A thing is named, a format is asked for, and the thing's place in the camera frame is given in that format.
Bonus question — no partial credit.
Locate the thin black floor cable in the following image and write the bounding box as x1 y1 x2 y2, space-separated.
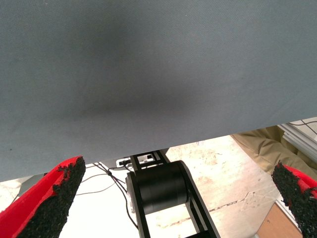
75 180 118 196
93 162 127 193
123 192 139 229

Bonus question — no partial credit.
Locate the grey power adapter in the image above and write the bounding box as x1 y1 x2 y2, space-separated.
18 174 48 198

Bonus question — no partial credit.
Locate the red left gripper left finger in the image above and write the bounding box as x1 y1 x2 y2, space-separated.
0 156 87 238

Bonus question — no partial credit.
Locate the tan fabric bag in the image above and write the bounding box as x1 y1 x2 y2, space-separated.
230 125 317 176

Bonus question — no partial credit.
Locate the dark grey table cloth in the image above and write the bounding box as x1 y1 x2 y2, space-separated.
0 0 317 183

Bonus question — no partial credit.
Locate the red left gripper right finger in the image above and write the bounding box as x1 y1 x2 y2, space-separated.
271 161 317 238

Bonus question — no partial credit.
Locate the black frame with cylinder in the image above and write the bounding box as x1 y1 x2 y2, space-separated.
125 150 221 238

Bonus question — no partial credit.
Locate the long aluminium profile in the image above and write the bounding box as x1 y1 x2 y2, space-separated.
277 122 317 159

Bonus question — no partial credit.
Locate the brown cardboard box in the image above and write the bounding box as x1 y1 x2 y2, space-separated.
257 203 304 238

